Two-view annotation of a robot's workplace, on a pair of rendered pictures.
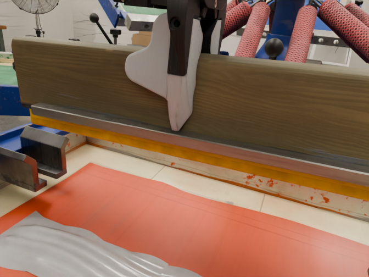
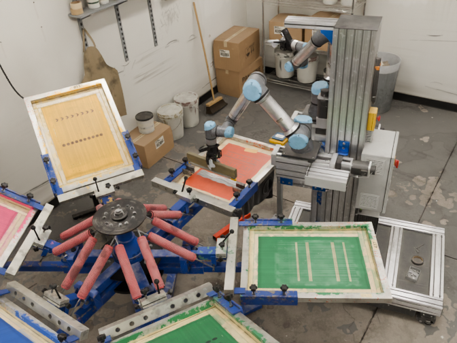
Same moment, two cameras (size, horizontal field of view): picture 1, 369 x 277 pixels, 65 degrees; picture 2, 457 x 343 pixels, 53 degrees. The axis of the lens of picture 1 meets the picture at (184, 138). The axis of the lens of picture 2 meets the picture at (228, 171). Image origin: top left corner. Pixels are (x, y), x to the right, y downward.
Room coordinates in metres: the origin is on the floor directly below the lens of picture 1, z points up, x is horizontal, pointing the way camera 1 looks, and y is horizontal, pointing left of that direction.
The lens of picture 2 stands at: (2.75, 0.83, 2.95)
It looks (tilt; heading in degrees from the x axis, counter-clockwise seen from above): 36 degrees down; 196
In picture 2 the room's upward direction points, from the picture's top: 5 degrees counter-clockwise
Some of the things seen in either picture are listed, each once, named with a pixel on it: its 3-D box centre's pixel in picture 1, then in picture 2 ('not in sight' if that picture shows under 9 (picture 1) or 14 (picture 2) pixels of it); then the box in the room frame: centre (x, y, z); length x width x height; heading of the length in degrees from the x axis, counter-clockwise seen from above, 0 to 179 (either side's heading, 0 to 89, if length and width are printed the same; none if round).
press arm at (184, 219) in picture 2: not in sight; (195, 209); (0.47, -0.09, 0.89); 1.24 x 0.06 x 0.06; 160
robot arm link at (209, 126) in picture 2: not in sight; (210, 130); (0.26, 0.02, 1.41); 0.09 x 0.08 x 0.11; 87
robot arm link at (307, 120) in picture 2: not in sight; (302, 126); (0.17, 0.60, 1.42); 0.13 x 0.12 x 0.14; 177
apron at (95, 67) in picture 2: not in sight; (98, 78); (-1.13, -1.58, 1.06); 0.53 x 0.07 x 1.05; 160
